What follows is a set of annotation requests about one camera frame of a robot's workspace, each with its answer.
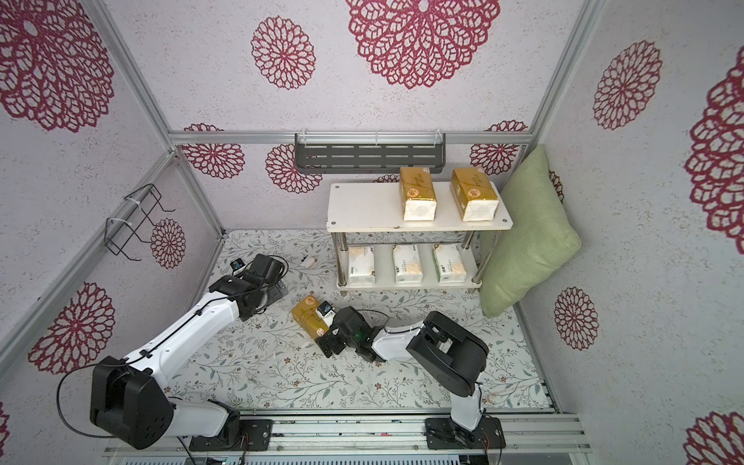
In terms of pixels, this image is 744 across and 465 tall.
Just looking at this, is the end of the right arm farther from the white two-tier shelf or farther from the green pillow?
the green pillow

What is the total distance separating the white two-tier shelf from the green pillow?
0.06 metres

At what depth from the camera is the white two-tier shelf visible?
0.76 m
